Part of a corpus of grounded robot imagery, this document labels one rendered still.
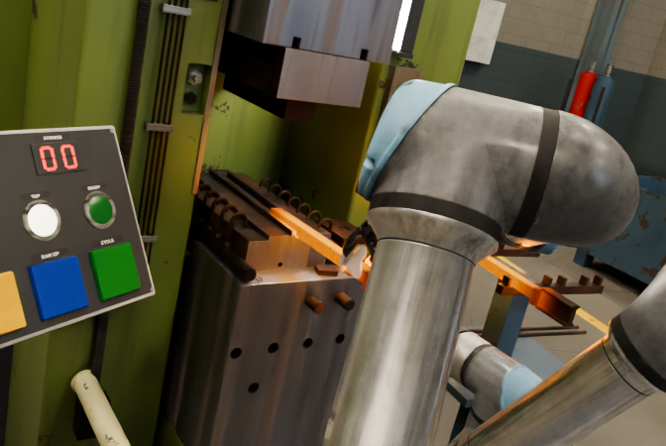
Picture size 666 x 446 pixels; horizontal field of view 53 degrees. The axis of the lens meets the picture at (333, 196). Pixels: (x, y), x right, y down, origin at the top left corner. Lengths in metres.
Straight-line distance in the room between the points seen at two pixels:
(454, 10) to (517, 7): 7.38
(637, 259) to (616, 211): 4.53
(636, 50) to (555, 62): 1.43
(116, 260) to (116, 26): 0.44
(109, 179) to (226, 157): 0.75
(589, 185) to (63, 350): 1.14
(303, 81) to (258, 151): 0.59
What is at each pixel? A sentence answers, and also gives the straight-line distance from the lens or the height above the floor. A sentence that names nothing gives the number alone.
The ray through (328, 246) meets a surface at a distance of 1.30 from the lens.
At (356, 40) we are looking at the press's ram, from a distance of 1.34.
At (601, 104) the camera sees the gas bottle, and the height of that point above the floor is 1.05.
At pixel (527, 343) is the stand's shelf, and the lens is 1.88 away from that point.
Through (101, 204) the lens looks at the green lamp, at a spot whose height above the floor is 1.10.
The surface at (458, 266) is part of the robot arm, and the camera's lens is 0.55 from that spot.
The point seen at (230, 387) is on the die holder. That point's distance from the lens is 1.41.
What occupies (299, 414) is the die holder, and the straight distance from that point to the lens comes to 1.56.
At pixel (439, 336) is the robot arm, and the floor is 1.23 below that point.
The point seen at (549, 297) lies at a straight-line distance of 1.43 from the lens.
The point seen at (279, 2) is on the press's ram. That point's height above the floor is 1.44.
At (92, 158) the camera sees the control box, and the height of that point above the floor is 1.16.
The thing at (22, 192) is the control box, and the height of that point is 1.13.
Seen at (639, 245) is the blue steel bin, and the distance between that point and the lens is 5.12.
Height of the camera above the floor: 1.45
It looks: 15 degrees down
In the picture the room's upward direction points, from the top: 13 degrees clockwise
